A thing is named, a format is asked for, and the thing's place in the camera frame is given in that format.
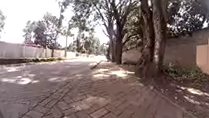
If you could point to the low plants along wall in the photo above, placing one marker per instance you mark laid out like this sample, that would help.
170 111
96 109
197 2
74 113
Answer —
185 72

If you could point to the large tree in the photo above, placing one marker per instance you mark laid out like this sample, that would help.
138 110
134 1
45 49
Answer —
156 40
118 45

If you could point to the red-roofed building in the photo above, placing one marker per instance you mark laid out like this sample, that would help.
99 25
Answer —
33 45

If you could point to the grass verge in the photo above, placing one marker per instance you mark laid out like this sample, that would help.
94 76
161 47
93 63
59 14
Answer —
32 60

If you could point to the grey boundary wall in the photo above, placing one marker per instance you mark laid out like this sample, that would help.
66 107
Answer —
183 49

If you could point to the grey asphalt road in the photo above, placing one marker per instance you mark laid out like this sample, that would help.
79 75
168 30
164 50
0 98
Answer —
31 89

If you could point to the bare earth strip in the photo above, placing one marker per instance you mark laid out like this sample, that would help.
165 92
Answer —
187 98

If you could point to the row of trees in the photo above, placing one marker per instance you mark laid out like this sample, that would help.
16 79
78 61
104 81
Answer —
43 31

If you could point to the pale boundary wall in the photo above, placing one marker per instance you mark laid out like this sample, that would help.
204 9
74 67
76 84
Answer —
12 51

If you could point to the concrete kerb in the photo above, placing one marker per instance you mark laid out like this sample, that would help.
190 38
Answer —
94 64

